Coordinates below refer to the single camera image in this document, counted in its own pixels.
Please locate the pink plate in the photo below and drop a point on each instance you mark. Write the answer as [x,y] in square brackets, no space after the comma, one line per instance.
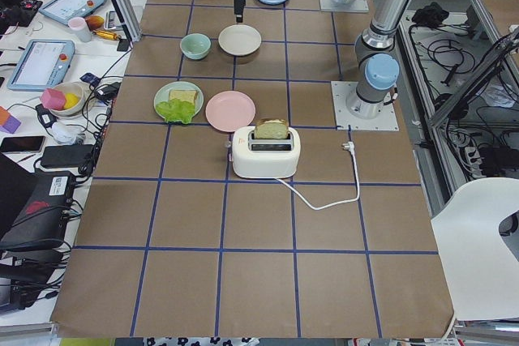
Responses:
[230,110]

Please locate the cream plate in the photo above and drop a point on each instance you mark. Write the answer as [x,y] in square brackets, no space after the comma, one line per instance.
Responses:
[239,40]

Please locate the green bowl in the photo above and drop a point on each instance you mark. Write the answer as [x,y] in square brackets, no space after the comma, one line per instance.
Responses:
[195,46]

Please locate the bread slice on plate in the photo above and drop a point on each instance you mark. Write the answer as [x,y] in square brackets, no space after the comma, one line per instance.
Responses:
[189,96]

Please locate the green plate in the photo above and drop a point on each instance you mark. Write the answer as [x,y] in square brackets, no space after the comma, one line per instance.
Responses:
[163,94]

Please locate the green lettuce leaf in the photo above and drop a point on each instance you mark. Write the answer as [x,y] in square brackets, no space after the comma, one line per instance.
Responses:
[176,110]

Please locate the bread slice in toaster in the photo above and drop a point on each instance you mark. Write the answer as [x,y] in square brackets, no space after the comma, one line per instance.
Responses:
[271,128]

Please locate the orange metal cylinder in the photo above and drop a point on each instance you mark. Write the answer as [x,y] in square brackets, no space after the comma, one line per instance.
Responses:
[107,35]

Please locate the far teach pendant tablet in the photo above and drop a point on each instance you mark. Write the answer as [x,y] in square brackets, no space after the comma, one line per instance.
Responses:
[62,11]

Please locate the teach pendant tablet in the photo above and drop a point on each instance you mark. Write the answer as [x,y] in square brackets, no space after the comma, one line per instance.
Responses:
[62,11]
[43,64]

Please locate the pink cup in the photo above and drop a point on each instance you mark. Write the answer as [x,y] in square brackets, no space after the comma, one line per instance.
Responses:
[79,27]

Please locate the white toaster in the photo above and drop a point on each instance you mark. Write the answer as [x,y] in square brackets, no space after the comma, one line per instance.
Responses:
[264,158]

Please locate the yellow toy fruit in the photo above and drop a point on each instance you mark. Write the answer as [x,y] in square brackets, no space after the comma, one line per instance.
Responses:
[71,101]

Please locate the cream bowl with toys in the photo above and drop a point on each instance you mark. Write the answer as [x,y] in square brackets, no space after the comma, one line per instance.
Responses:
[75,88]

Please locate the near teach pendant tablet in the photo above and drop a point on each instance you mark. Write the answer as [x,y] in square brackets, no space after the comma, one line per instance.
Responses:
[43,64]

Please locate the pink toy block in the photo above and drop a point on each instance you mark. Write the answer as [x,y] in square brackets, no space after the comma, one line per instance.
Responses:
[52,98]

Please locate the black power bank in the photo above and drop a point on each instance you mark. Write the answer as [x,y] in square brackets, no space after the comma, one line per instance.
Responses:
[67,156]

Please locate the purple toy block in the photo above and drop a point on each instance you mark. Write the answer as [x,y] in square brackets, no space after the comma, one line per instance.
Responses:
[8,123]

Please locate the black smartphone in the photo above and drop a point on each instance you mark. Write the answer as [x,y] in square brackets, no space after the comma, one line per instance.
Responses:
[22,144]

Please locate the white chair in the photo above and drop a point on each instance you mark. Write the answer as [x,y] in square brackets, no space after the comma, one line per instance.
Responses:
[480,270]

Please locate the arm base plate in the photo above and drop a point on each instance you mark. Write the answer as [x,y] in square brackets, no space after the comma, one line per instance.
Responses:
[384,120]
[349,6]

